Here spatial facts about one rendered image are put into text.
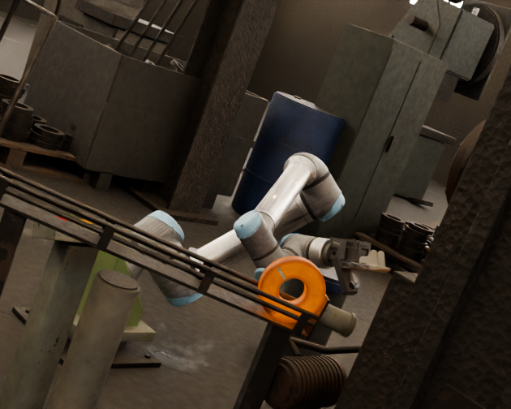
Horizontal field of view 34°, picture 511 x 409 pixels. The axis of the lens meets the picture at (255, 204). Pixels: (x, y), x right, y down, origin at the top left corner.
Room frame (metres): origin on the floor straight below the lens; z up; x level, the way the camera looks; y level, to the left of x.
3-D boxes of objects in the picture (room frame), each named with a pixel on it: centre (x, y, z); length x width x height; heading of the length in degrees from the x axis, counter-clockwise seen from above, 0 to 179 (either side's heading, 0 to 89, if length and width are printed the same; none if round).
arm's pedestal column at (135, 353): (2.82, 0.39, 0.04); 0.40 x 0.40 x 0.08; 47
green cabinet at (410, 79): (6.13, -0.54, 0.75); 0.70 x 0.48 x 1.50; 137
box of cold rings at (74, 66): (5.57, 0.92, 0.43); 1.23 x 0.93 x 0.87; 135
